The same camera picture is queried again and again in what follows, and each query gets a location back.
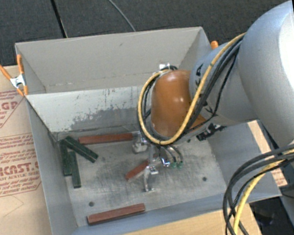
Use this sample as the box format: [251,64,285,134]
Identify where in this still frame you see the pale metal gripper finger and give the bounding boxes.
[140,163,162,193]
[130,131,150,155]

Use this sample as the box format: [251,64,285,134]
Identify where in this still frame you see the black cylinder on white bracket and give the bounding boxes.
[194,120,228,143]

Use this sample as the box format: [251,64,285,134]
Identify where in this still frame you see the dark green flat block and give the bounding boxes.
[67,150,83,189]
[58,139,74,177]
[62,131,100,168]

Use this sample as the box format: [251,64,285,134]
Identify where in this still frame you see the grey metal bin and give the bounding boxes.
[14,5,286,235]

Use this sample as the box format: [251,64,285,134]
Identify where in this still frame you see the brown cardboard board, red print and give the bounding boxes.
[0,23,293,235]

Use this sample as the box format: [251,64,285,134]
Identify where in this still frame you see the red-brown flat block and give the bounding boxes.
[123,160,152,181]
[78,128,135,149]
[86,203,148,226]

